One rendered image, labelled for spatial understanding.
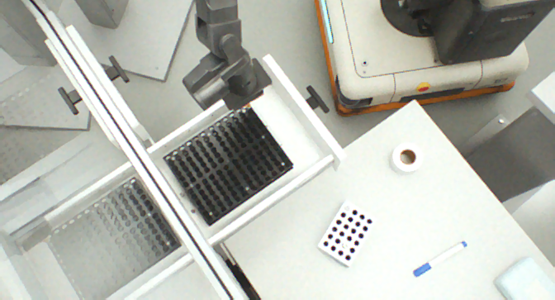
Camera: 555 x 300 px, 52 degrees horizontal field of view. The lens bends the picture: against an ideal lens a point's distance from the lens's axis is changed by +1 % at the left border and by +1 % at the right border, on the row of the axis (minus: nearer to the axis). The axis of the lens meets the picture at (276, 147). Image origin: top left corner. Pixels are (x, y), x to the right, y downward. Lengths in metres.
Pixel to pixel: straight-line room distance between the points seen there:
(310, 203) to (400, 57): 0.83
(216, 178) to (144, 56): 1.16
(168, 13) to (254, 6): 0.35
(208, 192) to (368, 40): 1.00
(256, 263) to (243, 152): 0.27
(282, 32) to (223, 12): 1.38
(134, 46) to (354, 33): 0.87
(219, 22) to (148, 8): 1.44
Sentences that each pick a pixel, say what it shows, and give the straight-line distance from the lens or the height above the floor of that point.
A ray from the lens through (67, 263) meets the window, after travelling 0.31.
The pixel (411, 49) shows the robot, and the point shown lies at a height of 0.28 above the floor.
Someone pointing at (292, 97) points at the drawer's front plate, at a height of 0.93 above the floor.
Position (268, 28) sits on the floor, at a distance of 2.33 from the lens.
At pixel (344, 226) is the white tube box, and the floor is 0.76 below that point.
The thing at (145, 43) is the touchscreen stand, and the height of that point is 0.04.
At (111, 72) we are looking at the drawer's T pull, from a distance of 1.32.
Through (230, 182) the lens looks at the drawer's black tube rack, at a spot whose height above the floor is 0.90.
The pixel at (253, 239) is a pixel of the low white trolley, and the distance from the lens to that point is 1.33.
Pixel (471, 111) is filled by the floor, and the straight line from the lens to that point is 2.31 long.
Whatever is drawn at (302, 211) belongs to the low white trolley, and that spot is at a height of 0.76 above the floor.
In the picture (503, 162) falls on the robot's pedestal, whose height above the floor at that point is 0.28.
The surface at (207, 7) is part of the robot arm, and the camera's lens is 0.95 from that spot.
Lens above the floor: 2.08
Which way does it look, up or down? 75 degrees down
